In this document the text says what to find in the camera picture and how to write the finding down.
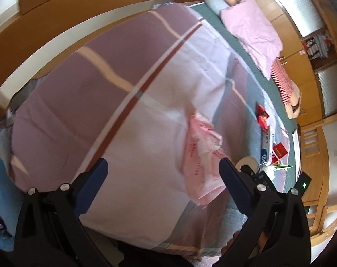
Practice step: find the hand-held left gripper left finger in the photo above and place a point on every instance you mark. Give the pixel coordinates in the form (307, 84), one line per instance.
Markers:
(93, 183)

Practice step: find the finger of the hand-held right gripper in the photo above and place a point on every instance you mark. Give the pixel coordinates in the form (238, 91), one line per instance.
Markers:
(265, 178)

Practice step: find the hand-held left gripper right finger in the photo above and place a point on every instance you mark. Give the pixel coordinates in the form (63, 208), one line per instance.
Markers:
(235, 186)

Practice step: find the green wrapper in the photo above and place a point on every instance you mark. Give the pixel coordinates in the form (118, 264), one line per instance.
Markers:
(282, 167)

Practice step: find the white cup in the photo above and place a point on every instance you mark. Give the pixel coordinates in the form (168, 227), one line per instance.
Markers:
(247, 162)

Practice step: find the white red-printed plastic bag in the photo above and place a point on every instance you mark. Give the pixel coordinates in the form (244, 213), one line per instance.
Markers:
(201, 158)

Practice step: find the person's right hand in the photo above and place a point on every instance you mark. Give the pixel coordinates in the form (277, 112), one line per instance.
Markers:
(233, 242)

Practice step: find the red box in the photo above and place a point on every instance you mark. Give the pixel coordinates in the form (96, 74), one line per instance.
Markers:
(279, 150)

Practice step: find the white blue packet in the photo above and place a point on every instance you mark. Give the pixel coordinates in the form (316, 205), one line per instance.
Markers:
(264, 144)

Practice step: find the white board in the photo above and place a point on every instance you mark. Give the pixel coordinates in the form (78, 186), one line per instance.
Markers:
(298, 150)

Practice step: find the red wrapper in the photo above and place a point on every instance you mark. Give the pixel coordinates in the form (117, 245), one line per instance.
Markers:
(261, 115)

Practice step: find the green mattress mat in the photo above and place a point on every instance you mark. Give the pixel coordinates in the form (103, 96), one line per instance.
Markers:
(281, 116)

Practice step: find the light blue cloth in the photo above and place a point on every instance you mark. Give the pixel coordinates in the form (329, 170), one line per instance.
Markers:
(4, 194)

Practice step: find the checked pink grey bed sheet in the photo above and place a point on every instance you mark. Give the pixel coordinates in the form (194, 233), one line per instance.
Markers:
(101, 89)

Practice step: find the person's dark trousers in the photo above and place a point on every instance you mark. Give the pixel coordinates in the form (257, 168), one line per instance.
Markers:
(157, 258)

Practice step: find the striped plush toy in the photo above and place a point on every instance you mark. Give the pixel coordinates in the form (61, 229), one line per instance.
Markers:
(282, 80)

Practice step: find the ribbed glass window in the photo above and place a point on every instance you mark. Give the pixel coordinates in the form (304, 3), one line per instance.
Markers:
(328, 89)
(296, 8)

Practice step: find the pile of folded clothes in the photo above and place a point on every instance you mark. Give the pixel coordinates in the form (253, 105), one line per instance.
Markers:
(317, 46)

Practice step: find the pink pillow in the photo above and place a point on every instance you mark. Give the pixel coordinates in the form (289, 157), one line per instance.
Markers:
(249, 27)

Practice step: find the light blue pillow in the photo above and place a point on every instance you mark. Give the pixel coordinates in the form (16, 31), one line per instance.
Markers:
(214, 2)

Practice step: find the wooden wall cabinets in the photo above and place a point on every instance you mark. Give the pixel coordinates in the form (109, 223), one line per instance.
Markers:
(302, 75)

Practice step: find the wooden bunk bed frame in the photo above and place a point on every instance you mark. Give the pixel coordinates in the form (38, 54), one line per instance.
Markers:
(32, 39)

